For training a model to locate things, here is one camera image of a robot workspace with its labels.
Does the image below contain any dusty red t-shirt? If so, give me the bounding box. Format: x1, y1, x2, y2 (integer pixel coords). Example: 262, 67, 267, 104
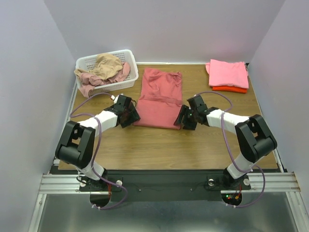
134, 68, 183, 130

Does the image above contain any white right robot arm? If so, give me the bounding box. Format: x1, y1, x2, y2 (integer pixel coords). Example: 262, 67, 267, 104
174, 95, 278, 187

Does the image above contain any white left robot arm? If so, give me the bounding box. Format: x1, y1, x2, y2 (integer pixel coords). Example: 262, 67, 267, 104
55, 94, 140, 191

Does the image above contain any folded orange t-shirt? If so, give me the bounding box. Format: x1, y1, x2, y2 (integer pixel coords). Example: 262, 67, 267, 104
212, 86, 247, 94

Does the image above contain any folded light pink t-shirt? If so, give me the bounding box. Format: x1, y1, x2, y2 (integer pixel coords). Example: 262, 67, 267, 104
205, 59, 249, 89

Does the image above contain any mauve pink t-shirt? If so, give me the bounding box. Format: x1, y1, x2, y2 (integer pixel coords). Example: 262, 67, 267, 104
78, 62, 130, 98

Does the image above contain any beige t-shirt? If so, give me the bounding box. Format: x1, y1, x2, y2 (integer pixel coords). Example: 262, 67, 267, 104
74, 53, 123, 80

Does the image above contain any white plastic laundry basket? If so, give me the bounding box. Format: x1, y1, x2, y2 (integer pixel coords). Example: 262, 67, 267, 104
74, 49, 139, 98

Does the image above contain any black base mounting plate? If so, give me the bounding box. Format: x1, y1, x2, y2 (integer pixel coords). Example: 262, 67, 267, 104
77, 170, 251, 203

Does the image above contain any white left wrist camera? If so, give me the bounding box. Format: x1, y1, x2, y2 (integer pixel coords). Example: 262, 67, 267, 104
110, 94, 120, 103

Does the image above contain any aluminium table frame rail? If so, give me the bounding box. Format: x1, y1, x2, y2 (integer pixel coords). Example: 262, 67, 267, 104
38, 82, 301, 194

